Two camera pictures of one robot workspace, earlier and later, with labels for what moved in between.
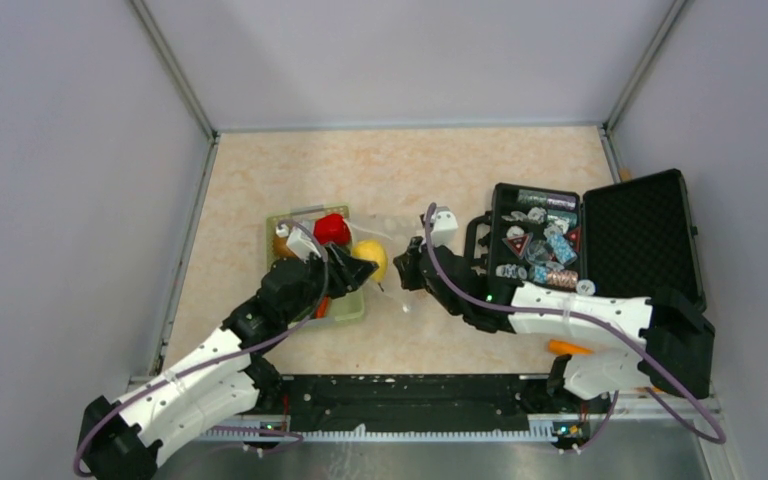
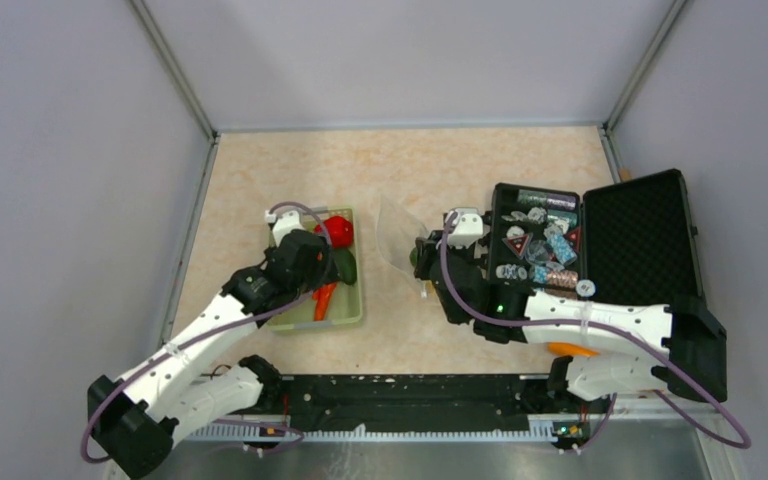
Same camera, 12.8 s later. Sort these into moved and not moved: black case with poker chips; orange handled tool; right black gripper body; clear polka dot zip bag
Moved: clear polka dot zip bag
Not moved: black case with poker chips; right black gripper body; orange handled tool
